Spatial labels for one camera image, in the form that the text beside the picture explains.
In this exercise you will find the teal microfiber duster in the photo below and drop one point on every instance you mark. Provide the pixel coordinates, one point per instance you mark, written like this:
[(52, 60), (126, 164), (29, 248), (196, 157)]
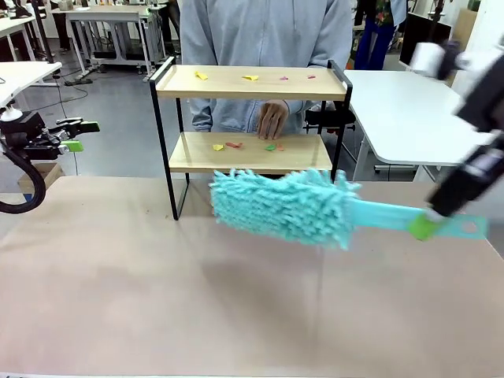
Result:
[(283, 208)]

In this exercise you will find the background person blue trousers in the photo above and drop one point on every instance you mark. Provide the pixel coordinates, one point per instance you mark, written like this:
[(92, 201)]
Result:
[(374, 43)]

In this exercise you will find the white rounded side table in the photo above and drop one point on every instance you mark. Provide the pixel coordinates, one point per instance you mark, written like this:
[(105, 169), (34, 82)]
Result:
[(393, 118)]

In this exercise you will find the two-tier wooden black-frame shelf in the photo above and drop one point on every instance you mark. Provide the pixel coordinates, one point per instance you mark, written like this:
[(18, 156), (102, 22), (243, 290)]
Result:
[(252, 90)]

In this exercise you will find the orange paper scrap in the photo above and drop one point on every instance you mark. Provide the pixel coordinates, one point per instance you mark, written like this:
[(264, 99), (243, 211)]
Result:
[(280, 148)]

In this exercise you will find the red paper scrap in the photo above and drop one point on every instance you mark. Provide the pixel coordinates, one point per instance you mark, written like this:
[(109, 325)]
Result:
[(230, 145)]

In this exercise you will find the white desk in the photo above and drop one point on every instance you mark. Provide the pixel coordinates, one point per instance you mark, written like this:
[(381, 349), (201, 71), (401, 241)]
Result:
[(12, 25), (23, 75)]

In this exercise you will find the black office chair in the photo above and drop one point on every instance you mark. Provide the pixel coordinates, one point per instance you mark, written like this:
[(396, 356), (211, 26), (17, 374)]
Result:
[(334, 118)]

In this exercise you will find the yellow paper scrap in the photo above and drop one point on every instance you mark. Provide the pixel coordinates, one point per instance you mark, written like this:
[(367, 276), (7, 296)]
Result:
[(217, 147), (250, 78), (201, 75)]

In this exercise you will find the black monitor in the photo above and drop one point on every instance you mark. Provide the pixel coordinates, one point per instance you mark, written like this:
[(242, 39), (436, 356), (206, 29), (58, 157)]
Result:
[(421, 27)]

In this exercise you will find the green paper scrap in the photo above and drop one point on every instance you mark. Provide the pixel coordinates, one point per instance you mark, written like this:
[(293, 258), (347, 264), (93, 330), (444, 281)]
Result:
[(270, 148)]

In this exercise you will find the person in grey hoodie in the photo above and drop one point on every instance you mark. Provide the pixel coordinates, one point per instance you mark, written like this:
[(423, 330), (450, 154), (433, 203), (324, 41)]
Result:
[(260, 35)]

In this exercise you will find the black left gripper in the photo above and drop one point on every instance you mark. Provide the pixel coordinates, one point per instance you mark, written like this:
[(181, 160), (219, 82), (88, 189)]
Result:
[(31, 126)]

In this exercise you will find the grey workbench table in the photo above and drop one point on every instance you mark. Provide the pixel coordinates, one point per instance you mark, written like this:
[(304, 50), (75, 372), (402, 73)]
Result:
[(102, 15)]

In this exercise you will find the person's left forearm grey sleeve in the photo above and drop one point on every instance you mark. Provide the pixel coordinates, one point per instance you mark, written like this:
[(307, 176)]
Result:
[(299, 114)]

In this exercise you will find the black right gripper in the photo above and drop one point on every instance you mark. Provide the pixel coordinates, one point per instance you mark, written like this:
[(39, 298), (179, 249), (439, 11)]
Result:
[(488, 98)]

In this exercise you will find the cardboard box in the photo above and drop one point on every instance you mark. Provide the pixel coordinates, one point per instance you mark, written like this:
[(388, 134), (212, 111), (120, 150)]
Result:
[(47, 173)]

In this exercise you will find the person's left hand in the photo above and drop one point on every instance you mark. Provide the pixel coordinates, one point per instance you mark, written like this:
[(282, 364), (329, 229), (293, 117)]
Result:
[(272, 118)]

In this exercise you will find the background person dark trousers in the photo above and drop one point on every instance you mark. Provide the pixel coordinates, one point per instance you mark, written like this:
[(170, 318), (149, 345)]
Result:
[(63, 27)]

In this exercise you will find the black stand pole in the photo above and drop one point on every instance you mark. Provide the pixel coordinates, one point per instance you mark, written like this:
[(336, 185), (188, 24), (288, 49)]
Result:
[(42, 31)]

